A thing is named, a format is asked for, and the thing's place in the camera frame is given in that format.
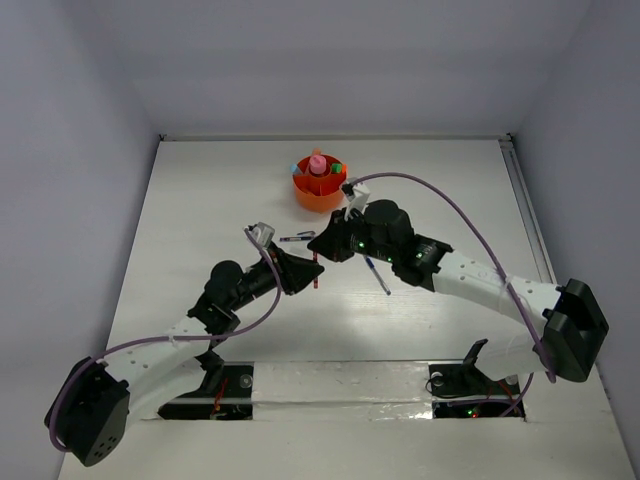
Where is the pink capped sticker bottle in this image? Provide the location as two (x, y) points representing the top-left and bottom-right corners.
(308, 154), (327, 176)

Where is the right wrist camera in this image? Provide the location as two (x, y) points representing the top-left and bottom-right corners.
(341, 179), (371, 220)

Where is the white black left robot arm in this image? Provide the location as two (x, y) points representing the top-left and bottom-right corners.
(44, 243), (324, 467)

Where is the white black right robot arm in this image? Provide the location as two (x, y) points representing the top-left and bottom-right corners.
(308, 200), (609, 392)

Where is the blue ballpoint pen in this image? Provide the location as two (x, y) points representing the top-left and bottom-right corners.
(364, 256), (392, 296)

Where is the orange round divided organizer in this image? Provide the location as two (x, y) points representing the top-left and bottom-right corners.
(292, 151), (348, 214)

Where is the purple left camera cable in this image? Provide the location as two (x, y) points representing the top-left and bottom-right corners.
(48, 229), (284, 454)

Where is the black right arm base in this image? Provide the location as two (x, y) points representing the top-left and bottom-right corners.
(425, 339), (526, 419)

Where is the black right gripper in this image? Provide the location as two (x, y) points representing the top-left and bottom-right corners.
(308, 206), (397, 263)

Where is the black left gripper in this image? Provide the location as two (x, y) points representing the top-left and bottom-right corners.
(227, 242), (322, 312)

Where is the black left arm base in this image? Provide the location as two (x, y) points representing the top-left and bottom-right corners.
(157, 351), (254, 421)

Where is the purple gel pen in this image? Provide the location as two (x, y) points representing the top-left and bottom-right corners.
(279, 235), (314, 242)

